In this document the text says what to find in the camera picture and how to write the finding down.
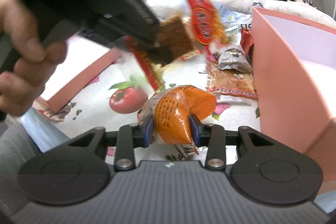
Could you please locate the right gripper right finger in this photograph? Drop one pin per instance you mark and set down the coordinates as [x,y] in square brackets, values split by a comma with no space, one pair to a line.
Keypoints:
[212,136]

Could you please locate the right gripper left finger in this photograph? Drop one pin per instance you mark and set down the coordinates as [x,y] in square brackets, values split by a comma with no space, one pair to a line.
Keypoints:
[129,137]

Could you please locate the orange snack packet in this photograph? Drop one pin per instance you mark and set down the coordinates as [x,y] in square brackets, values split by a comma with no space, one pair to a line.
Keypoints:
[171,110]

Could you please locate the yellow red-bordered snack packet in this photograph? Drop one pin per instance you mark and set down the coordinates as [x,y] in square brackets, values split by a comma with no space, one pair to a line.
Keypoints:
[229,82]

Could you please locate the grey brown snack packet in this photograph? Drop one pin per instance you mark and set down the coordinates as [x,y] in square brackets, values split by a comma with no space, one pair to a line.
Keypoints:
[232,57]

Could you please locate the red foil snack packet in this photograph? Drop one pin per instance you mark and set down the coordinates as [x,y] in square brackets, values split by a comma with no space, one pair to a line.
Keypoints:
[247,40]

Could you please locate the red wafer snack packet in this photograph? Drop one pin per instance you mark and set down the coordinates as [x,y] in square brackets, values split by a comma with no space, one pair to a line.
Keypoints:
[181,38]

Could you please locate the person's left hand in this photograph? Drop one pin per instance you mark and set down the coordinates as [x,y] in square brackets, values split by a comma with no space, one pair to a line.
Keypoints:
[26,82]

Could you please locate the pink box lid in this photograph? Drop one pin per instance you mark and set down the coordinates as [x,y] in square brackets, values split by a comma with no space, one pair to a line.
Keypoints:
[84,61]

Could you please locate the grey duvet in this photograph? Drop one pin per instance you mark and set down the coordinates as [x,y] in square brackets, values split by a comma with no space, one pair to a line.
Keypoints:
[164,8]

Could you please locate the pink cardboard box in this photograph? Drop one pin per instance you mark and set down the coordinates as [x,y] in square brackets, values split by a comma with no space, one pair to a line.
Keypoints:
[293,65]

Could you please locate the crumpled blue plastic bag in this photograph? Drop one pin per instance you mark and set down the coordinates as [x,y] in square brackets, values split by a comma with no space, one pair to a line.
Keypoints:
[232,21]

